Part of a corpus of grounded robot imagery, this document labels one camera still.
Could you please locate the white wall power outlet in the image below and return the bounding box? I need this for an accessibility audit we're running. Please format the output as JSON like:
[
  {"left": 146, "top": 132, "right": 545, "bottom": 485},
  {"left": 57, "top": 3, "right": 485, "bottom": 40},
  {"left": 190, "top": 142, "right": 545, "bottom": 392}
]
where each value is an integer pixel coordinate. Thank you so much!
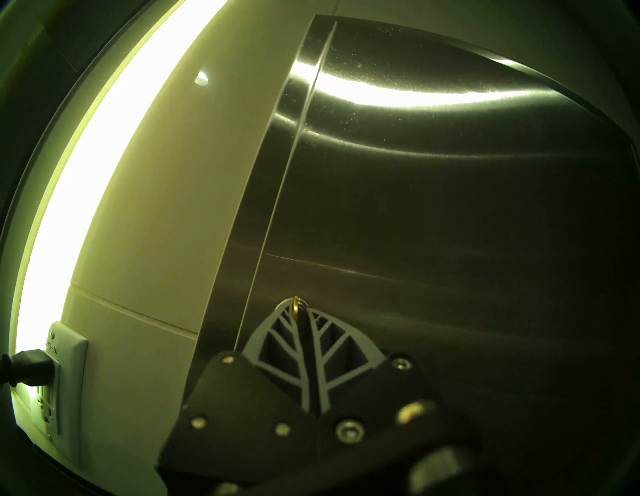
[{"left": 32, "top": 320, "right": 90, "bottom": 466}]

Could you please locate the bright vertical light strip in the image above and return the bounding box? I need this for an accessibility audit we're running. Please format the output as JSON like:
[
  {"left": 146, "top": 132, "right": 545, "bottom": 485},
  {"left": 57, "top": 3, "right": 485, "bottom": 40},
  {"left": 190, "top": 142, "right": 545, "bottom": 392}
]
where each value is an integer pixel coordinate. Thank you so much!
[{"left": 10, "top": 0, "right": 231, "bottom": 431}]

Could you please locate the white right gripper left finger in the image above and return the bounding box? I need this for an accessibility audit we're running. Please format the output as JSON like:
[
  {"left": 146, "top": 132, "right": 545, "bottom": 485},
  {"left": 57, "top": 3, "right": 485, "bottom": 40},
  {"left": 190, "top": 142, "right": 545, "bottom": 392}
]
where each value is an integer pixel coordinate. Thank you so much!
[{"left": 157, "top": 302, "right": 319, "bottom": 485}]

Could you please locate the stainless towel dispenser door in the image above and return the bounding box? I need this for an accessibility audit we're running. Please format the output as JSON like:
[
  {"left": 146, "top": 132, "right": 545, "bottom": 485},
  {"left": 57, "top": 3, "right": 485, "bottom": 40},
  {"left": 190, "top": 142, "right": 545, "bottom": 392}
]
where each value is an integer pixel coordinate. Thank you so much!
[{"left": 235, "top": 20, "right": 640, "bottom": 496}]

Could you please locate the black power plug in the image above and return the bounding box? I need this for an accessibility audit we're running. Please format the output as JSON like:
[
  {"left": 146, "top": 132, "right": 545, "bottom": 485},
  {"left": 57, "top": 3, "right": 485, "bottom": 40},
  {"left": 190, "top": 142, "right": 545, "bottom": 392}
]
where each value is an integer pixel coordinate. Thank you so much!
[{"left": 0, "top": 348, "right": 60, "bottom": 388}]

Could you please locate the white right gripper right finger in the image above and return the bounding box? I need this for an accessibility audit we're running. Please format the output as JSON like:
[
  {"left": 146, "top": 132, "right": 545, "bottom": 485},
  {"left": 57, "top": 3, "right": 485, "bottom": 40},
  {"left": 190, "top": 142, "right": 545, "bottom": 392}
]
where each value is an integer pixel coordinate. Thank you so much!
[{"left": 305, "top": 307, "right": 482, "bottom": 468}]

